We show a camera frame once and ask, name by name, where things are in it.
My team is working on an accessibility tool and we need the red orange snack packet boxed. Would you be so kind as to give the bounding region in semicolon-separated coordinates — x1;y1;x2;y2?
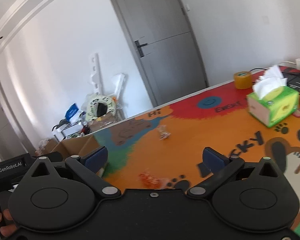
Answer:
139;172;168;189

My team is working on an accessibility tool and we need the grey room door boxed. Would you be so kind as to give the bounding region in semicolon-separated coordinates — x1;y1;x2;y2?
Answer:
110;0;209;106

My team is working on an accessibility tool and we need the person left hand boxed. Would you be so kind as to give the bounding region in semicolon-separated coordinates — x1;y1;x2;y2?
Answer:
0;208;18;237

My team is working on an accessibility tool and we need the small orange printed box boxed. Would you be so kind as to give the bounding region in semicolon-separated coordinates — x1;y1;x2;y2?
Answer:
35;138;58;156

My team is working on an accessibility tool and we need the brown cardboard box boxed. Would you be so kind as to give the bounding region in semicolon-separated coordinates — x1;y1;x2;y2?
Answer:
51;134;108;173

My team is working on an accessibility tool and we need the blue plastic bag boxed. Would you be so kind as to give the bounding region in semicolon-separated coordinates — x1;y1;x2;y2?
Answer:
65;103;79;121

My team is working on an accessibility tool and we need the taped cardboard box floor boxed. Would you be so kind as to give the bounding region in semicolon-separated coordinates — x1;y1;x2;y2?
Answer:
88;112;120;132

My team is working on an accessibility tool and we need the green tissue box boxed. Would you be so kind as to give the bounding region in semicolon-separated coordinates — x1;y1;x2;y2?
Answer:
247;65;299;127

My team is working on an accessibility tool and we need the colourful cartoon table mat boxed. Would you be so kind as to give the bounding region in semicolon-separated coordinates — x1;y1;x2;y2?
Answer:
94;68;300;239

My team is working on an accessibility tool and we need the panda print toilet seat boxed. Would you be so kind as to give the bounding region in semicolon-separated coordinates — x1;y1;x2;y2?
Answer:
85;94;117;121

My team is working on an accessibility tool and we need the yellow tape roll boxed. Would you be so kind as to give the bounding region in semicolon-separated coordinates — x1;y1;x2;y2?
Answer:
234;72;253;90

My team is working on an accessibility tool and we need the clear peanut snack packet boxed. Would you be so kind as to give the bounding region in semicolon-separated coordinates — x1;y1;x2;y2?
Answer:
157;125;171;140

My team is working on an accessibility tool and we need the white foam board tall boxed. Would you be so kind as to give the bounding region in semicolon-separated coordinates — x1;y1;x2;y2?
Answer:
90;53;103;94

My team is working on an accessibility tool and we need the white foam board short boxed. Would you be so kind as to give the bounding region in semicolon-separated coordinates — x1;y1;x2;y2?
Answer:
111;73;127;102

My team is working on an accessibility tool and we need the black wire shelf rack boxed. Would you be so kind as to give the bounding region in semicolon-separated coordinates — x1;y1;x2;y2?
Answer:
52;119;83;142

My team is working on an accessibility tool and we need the black door handle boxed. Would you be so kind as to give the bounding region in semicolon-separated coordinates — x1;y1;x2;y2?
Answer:
134;40;148;58

